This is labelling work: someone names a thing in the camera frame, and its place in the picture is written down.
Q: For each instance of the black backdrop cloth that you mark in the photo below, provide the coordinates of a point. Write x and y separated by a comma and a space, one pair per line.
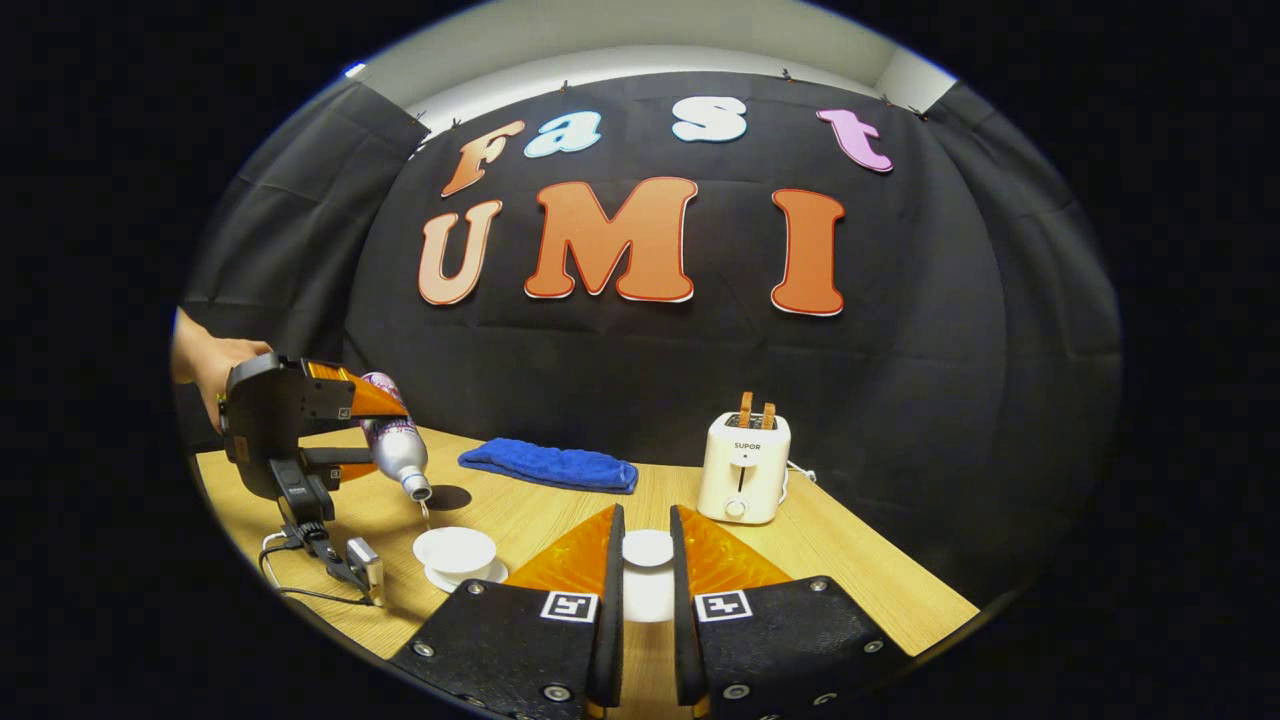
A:
600, 380

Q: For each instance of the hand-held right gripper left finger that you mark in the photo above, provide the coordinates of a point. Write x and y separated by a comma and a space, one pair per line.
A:
610, 620

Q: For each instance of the blue towel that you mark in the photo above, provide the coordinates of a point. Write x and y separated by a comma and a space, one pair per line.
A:
550, 465

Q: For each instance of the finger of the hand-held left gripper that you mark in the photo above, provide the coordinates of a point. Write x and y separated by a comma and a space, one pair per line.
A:
340, 458
375, 400

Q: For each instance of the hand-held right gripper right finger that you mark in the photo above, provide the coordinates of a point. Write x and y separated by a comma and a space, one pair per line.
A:
683, 620

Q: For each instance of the white saucer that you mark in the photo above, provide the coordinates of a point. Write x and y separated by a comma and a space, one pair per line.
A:
492, 576

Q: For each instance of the silver water bottle red label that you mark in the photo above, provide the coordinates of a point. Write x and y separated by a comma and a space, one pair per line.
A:
395, 450

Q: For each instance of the white toaster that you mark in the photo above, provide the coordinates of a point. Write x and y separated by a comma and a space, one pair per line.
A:
742, 470

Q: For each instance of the white teacup lid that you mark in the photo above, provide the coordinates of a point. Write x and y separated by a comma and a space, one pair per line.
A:
648, 548

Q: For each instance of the white teacup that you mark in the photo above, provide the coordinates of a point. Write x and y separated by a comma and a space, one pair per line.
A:
455, 550

